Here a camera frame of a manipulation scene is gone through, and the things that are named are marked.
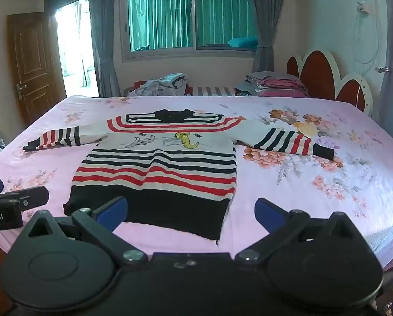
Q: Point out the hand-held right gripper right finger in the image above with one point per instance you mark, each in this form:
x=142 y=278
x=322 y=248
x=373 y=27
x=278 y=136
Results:
x=269 y=212

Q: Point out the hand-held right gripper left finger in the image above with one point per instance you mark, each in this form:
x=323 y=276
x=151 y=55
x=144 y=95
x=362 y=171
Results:
x=112 y=211

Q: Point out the striped knit sweater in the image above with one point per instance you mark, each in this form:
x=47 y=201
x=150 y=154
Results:
x=157 y=171

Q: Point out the stack of folded pink clothes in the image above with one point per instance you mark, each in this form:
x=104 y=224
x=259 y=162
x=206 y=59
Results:
x=275 y=85

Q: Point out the pile of grey clothes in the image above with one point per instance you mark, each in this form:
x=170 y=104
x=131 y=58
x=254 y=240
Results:
x=157 y=85

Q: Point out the pink floral bed sheet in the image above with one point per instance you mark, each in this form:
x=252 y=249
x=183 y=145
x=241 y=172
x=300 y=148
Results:
x=315 y=197

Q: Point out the brown wooden door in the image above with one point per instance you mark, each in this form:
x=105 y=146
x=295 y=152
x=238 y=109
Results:
x=32 y=65

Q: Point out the striped mattress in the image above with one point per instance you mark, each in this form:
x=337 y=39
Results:
x=213 y=91

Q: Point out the red and white headboard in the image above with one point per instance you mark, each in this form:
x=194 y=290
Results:
x=318 y=72

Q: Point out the grey curtain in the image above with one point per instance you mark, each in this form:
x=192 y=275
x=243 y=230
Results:
x=265 y=23
x=102 y=39

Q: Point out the teal pillow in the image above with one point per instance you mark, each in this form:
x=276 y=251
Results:
x=242 y=41

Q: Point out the sliding glass window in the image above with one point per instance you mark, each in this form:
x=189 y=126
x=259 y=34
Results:
x=190 y=16

